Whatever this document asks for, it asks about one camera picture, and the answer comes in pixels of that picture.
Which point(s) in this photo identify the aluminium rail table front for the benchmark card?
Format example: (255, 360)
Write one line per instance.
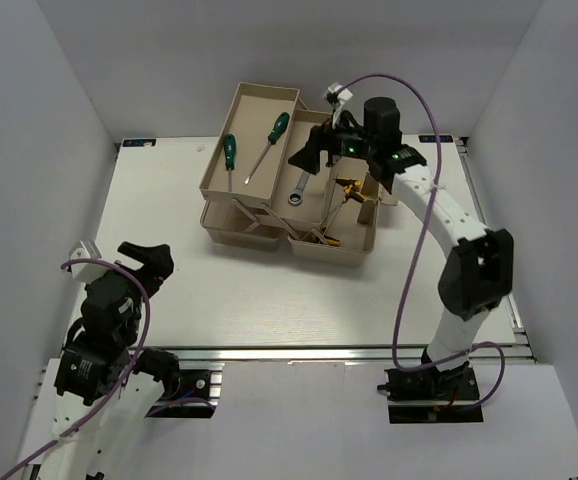
(514, 353)

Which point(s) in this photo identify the short green-handled screwdriver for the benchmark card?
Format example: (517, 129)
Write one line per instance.
(229, 146)

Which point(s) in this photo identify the yellow T-handle hex key long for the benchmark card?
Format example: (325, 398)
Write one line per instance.
(319, 236)

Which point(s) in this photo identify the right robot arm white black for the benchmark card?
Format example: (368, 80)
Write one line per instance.
(478, 271)

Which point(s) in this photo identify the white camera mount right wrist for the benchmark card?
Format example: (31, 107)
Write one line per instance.
(337, 96)

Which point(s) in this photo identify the long green-handled screwdriver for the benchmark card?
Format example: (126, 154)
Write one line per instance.
(279, 128)

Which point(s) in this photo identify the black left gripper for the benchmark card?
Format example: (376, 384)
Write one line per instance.
(158, 263)

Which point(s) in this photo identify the blue label sticker left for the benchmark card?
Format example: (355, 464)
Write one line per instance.
(138, 143)

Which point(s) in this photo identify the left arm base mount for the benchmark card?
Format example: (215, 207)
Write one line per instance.
(194, 396)

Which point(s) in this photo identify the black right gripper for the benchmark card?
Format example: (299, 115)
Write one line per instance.
(322, 138)

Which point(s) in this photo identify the beige plastic toolbox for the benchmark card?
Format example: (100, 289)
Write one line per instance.
(258, 215)

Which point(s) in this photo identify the blue label sticker right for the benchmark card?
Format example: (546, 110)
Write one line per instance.
(429, 138)

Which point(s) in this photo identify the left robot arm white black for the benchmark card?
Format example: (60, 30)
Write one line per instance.
(89, 440)

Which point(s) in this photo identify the blue label sticker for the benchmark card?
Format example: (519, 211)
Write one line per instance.
(429, 138)
(138, 143)

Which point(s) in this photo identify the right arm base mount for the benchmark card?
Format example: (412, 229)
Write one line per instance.
(428, 397)

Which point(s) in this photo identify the silver ratchet wrench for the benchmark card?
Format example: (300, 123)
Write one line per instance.
(295, 198)

